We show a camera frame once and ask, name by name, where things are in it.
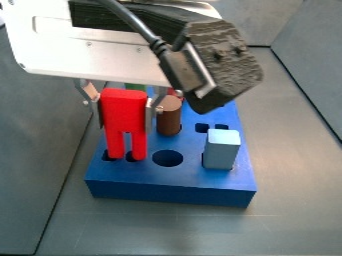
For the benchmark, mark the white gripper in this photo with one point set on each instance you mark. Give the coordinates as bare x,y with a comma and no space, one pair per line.
53,47

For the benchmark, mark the red two-legged block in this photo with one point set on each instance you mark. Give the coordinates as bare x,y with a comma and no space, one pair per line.
123,113

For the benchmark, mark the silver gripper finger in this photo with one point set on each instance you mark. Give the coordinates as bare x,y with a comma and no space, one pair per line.
157,94

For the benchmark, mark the green hexagonal block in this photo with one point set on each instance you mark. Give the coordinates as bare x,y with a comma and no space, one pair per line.
131,86

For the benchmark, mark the brown cylinder block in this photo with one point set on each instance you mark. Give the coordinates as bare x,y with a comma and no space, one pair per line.
169,116

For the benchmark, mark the blue shape sorter board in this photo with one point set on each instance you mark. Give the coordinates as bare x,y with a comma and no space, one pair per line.
170,175

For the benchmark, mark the light blue square block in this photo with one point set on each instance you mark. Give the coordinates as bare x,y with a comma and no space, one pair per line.
221,149

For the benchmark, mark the red pentagonal block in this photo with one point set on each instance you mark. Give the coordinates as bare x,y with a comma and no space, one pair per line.
173,92

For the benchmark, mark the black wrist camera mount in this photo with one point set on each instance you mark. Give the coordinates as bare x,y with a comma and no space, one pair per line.
202,52

